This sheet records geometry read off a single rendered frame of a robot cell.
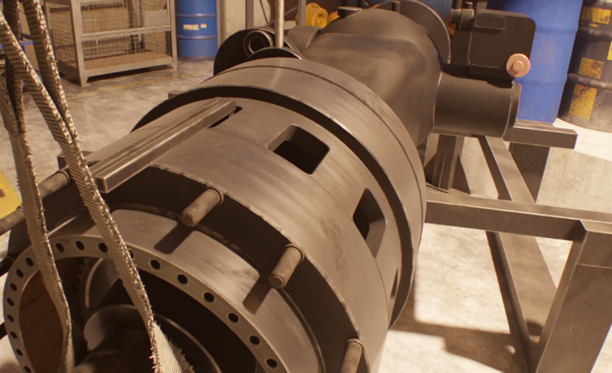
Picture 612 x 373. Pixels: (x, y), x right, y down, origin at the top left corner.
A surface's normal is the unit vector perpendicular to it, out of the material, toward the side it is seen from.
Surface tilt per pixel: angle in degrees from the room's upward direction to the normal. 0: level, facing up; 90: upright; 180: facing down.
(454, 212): 90
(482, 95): 68
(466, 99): 76
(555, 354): 90
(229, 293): 35
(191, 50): 90
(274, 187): 28
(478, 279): 0
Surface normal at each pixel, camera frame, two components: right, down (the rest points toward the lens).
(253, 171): 0.39, -0.78
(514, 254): 0.04, -0.90
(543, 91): 0.15, 0.43
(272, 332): 0.78, -0.43
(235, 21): 0.73, 0.32
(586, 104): -0.77, 0.25
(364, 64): -0.10, -0.62
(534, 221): -0.19, 0.41
